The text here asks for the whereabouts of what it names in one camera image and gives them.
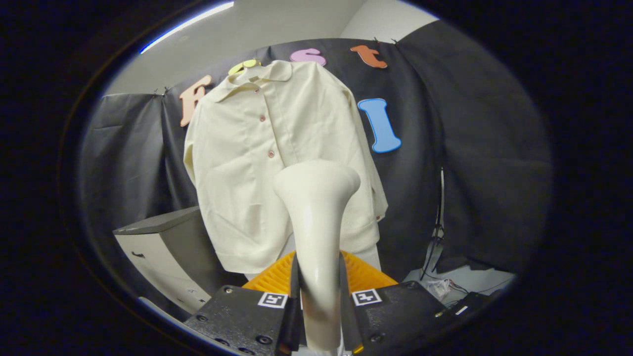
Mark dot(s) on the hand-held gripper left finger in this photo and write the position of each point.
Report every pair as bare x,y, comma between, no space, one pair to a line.
294,296

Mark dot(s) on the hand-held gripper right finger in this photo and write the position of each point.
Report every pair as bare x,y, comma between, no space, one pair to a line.
344,301

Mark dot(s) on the white garment steamer head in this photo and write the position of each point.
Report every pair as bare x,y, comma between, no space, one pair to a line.
316,222

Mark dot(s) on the cream button-up shirt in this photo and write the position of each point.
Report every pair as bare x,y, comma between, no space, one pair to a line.
232,173

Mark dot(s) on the small black floor device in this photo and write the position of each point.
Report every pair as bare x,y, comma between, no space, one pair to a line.
467,304

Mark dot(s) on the grey and cream cabinet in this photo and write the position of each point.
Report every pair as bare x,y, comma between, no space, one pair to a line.
158,225

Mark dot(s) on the black backdrop cloth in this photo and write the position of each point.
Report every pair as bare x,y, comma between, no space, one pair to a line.
470,148

